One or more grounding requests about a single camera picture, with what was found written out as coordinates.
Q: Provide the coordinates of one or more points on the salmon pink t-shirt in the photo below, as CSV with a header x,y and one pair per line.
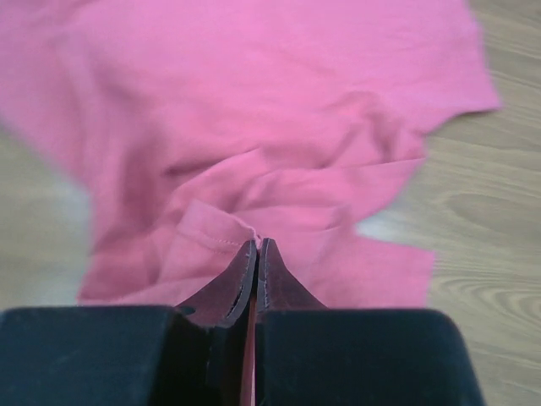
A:
x,y
198,126

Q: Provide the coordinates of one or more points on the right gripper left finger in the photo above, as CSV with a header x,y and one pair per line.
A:
x,y
194,353

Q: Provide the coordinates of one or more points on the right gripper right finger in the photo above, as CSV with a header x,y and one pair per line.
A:
x,y
308,354

